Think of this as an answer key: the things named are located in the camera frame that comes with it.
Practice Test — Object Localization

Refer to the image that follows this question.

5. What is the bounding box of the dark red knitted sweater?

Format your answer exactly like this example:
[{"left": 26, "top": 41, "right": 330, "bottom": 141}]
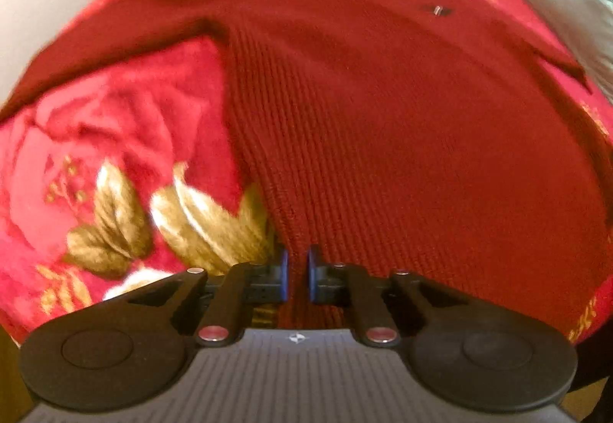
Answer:
[{"left": 0, "top": 0, "right": 613, "bottom": 339}]

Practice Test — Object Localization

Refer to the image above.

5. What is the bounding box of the red floral bed blanket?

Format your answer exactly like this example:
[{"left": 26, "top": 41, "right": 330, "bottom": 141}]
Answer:
[{"left": 0, "top": 0, "right": 613, "bottom": 348}]

